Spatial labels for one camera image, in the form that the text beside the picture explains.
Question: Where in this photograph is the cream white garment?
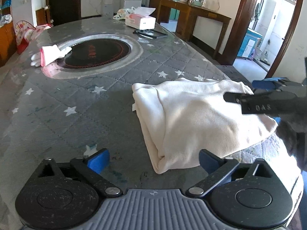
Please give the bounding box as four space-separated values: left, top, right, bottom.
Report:
132 78 277 174

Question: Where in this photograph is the grey quilted star table cover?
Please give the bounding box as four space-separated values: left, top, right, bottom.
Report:
1 17 226 229

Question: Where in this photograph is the dark wooden sideboard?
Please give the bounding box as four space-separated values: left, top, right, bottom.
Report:
156 0 231 59

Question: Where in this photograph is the black flat tray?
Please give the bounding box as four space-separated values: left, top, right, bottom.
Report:
133 29 168 39

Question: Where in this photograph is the round black induction cooktop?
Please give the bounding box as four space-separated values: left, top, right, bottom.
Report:
56 39 131 70

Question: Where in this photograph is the white pink glove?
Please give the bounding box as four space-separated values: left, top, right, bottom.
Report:
30 45 72 67

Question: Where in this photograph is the pink white tissue box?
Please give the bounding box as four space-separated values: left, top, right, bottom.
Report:
125 7 156 30

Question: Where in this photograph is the crumpled patterned cloth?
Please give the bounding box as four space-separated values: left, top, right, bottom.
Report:
112 7 136 20

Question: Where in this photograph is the brown wooden shelf cabinet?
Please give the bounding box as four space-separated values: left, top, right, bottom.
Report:
1 0 17 67

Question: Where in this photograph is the polka dot play tent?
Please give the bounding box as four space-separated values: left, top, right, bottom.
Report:
14 20 51 55

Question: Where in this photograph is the dark wooden door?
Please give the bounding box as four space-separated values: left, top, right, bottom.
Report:
46 0 81 26

